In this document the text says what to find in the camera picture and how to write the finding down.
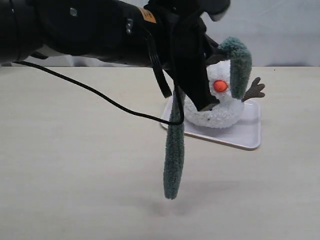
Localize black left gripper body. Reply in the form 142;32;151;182
147;0;218;74

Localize green fuzzy scarf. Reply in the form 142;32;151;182
163;37;252;200

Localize white plush snowman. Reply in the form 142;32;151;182
184;60;265;129

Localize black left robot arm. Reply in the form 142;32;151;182
0;0;219;111

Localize white plastic tray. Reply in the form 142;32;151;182
159;96;262;151

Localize white curtain backdrop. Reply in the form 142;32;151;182
0;0;320;66

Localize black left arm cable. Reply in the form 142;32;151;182
12;14;186;126

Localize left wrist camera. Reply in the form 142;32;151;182
198;0;231;22

